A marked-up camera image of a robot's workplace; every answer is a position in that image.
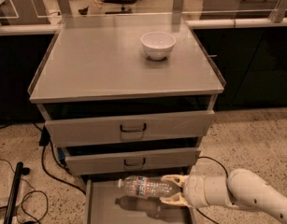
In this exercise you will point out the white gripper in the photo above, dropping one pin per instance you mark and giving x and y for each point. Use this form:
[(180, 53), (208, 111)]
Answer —
[(194, 190)]

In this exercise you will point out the clear plastic water bottle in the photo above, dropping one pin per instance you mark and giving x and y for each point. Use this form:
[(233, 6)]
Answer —
[(142, 186)]

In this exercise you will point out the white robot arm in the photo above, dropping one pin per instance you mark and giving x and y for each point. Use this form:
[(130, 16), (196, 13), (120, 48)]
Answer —
[(241, 190)]

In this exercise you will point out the grey top drawer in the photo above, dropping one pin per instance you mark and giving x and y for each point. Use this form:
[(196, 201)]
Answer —
[(106, 130)]

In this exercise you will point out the grey drawer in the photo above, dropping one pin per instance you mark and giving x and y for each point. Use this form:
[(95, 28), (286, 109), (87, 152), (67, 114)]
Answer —
[(106, 203), (106, 130), (132, 156)]

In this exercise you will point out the grey bottom drawer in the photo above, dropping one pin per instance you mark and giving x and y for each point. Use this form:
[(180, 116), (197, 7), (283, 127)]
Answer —
[(106, 203)]

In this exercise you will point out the grey middle drawer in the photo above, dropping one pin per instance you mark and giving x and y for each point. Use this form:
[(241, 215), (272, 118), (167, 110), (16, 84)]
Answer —
[(132, 156)]

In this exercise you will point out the grey drawer cabinet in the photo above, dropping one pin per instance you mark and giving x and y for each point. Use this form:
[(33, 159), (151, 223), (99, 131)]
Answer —
[(96, 68)]

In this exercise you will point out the white ceramic bowl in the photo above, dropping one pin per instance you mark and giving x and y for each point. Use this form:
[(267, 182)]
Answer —
[(158, 45)]

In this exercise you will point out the black pole on floor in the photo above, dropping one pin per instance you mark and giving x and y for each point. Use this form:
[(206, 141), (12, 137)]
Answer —
[(11, 203)]

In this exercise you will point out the grey desk background right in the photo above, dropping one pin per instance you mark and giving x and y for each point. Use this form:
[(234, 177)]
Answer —
[(236, 9)]

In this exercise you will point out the grey cabinet background left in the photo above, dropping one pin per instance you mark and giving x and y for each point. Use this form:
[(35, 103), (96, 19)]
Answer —
[(23, 12)]

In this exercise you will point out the clear acrylic barrier panel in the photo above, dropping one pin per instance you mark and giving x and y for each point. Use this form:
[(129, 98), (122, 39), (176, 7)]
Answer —
[(199, 14)]

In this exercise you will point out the black middle drawer handle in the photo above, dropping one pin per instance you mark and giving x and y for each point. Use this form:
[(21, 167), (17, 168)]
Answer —
[(134, 162)]

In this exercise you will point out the black drawer handle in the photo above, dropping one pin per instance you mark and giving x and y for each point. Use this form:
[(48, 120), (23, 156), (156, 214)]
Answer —
[(134, 162), (133, 129)]

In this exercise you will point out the black top drawer handle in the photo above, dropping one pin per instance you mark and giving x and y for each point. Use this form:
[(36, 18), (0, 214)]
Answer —
[(133, 129)]

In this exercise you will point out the grey metal post right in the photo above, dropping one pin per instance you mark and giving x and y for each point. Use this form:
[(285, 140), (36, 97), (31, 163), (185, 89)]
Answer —
[(278, 13)]

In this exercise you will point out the white ledge rail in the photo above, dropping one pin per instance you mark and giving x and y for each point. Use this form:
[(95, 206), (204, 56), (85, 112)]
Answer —
[(44, 29)]

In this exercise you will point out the grey metal post left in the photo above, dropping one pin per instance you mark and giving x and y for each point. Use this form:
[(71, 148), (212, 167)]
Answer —
[(64, 7)]

